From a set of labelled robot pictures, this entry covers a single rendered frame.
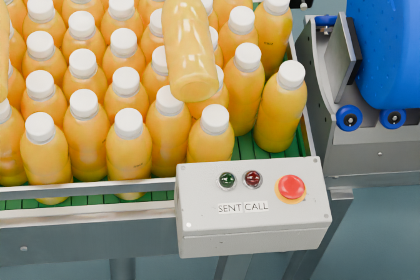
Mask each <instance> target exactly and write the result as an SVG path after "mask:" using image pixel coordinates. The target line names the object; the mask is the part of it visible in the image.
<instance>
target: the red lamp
mask: <svg viewBox="0 0 420 280"><path fill-rule="evenodd" d="M244 180H245V182H246V184H248V185H249V186H257V185H258V184H259V183H260V181H261V177H260V174H259V173H258V172H257V171H253V170H252V171H248V172H247V173H246V174H245V177H244Z"/></svg>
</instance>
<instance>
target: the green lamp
mask: <svg viewBox="0 0 420 280"><path fill-rule="evenodd" d="M219 183H220V185H221V186H222V187H225V188H230V187H231V186H233V185H234V183H235V177H234V175H233V174H232V173H231V172H224V173H222V174H221V175H220V177H219Z"/></svg>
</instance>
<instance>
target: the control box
mask: <svg viewBox="0 0 420 280"><path fill-rule="evenodd" d="M252 170H253V171H257V172H258V173H259V174H260V177H261V181H260V183H259V184H258V185H257V186H249V185H248V184H246V182H245V180H244V177H245V174H246V173H247V172H248V171H252ZM224 172H230V173H232V174H233V175H234V177H235V183H234V185H233V186H231V187H222V186H221V185H220V183H219V177H220V175H221V174H222V173H224ZM289 174H292V175H295V176H297V177H299V178H301V179H302V181H303V183H304V186H305V190H304V193H303V195H302V196H301V197H300V198H297V199H287V198H285V197H284V196H282V195H281V193H280V192H279V189H278V183H279V180H280V179H281V178H282V177H283V176H285V175H289ZM258 203H259V204H258ZM263 203H264V204H263ZM236 204H241V205H239V208H238V205H237V206H236ZM246 204H248V205H246ZM249 204H250V205H249ZM253 204H255V205H256V207H257V208H258V209H257V208H253ZM174 205H175V213H176V226H177V240H178V247H179V257H180V258H200V257H209V256H227V255H236V254H253V253H271V252H280V251H297V250H307V249H317V248H318V247H319V245H320V243H321V241H322V239H323V237H324V235H325V233H326V231H327V230H328V227H329V226H330V225H331V223H332V217H331V211H330V207H329V201H328V195H327V192H326V186H325V182H324V176H323V170H322V167H321V161H320V157H319V156H309V157H287V158H276V159H253V160H242V161H219V162H197V163H186V164H178V165H177V168H176V182H175V188H174ZM224 205H227V206H225V207H224V208H227V209H225V211H227V212H224V208H223V206H224ZM228 205H230V206H231V207H232V208H233V209H234V205H235V210H236V211H234V210H233V209H232V208H230V207H228ZM245 205H246V209H251V210H246V209H245ZM259 205H260V209H259ZM219 206H220V208H221V209H222V210H221V209H219V208H218V207H219ZM221 206H222V207H221ZM264 206H265V208H268V209H264ZM229 208H230V211H229ZM252 208H253V210H252ZM239 210H240V211H239ZM219 211H222V212H219Z"/></svg>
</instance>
